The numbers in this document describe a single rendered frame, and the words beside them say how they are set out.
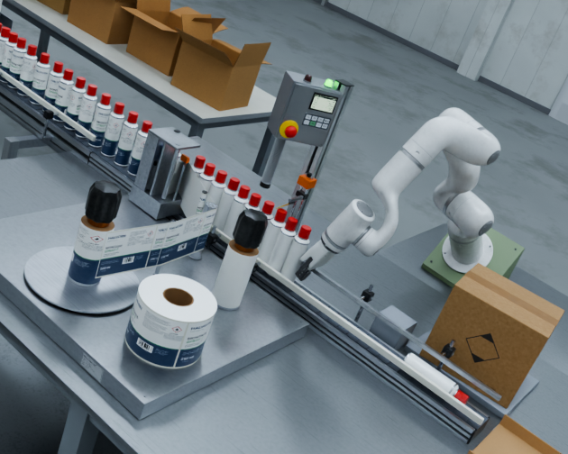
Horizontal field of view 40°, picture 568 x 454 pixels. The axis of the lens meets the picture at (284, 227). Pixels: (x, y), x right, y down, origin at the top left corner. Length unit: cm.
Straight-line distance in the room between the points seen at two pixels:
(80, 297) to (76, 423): 33
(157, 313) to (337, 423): 56
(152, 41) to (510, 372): 278
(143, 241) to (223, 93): 195
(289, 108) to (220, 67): 168
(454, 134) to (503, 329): 58
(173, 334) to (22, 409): 96
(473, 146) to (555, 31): 911
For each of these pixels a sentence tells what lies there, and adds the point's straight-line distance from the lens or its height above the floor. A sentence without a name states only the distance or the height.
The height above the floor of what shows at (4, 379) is 22.
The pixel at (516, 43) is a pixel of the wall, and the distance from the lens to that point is 1155.
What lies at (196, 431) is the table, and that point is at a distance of 189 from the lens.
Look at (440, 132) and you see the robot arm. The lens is 223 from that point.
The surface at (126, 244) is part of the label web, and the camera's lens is 212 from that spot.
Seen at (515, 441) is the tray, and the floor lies 83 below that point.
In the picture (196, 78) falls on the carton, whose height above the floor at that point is 88.
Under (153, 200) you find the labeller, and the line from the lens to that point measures 256.
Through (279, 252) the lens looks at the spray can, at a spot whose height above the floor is 97.
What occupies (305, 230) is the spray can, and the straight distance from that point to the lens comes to 236.
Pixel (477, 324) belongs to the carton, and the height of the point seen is 104.
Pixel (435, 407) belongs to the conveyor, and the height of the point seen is 86.
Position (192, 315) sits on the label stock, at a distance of 189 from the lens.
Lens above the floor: 207
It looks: 25 degrees down
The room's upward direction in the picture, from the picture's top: 21 degrees clockwise
